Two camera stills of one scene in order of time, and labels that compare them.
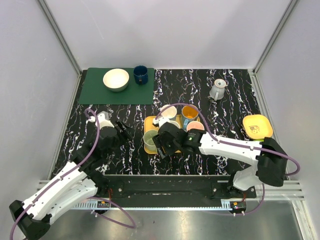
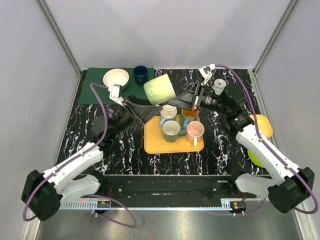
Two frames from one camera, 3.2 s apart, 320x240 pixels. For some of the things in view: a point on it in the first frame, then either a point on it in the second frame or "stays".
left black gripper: (121, 128) → (131, 110)
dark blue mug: (141, 74) stays
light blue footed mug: (217, 91) stays
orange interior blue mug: (189, 112) stays
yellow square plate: (257, 126) stays
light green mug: (149, 145) → (159, 90)
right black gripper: (159, 142) → (191, 100)
